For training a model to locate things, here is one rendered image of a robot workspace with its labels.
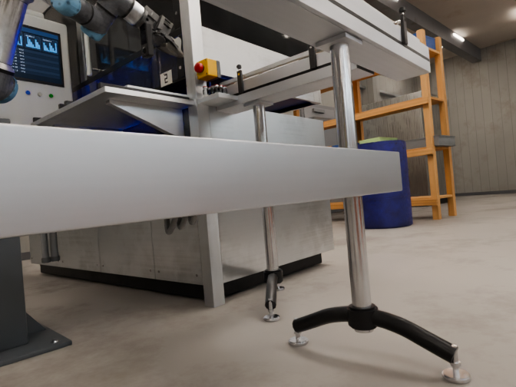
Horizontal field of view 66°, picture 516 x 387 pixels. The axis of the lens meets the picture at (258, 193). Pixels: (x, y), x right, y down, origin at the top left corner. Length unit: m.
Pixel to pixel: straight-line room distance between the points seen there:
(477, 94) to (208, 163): 11.30
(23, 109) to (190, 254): 1.23
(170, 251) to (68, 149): 1.43
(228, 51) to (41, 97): 1.11
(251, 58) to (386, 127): 6.41
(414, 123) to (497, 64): 4.21
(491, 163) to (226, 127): 10.13
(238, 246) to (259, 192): 1.12
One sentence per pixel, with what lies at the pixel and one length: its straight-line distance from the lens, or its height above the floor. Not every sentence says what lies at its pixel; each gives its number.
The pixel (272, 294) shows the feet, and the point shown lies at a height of 0.08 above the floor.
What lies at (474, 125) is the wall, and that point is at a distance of 11.71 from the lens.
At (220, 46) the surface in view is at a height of 1.15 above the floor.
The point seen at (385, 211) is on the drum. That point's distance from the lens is 4.34.
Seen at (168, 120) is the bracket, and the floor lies 0.80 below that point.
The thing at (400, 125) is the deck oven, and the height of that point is 1.58.
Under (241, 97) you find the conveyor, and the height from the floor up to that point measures 0.86.
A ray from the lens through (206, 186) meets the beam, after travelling 0.62.
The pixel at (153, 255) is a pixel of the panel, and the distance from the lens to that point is 2.02.
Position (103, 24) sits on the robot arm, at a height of 1.08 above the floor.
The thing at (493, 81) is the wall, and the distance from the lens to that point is 11.74.
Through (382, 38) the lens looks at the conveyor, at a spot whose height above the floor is 0.87.
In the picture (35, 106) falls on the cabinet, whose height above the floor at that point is 1.04.
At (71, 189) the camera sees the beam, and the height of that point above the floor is 0.48.
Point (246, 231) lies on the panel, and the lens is 1.84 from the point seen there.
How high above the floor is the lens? 0.45
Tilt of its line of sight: level
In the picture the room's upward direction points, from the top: 5 degrees counter-clockwise
